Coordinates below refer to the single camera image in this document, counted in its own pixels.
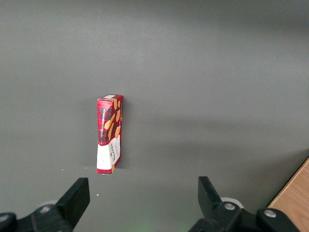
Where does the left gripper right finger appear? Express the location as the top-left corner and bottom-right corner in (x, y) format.
(188, 176), (300, 232)

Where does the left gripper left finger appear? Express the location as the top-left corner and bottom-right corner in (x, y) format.
(0, 177), (91, 232)

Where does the red shortbread cookie box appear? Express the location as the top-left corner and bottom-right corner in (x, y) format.
(96, 94), (124, 175)

